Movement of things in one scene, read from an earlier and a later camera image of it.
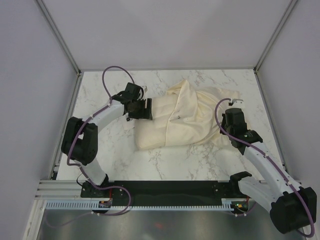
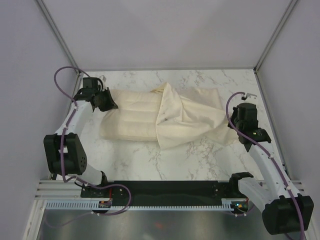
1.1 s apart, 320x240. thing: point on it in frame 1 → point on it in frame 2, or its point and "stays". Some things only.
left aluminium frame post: (51, 23) stays
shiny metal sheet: (77, 224) stays
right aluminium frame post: (274, 35) stays
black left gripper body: (139, 111) → (105, 103)
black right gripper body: (225, 127) → (234, 117)
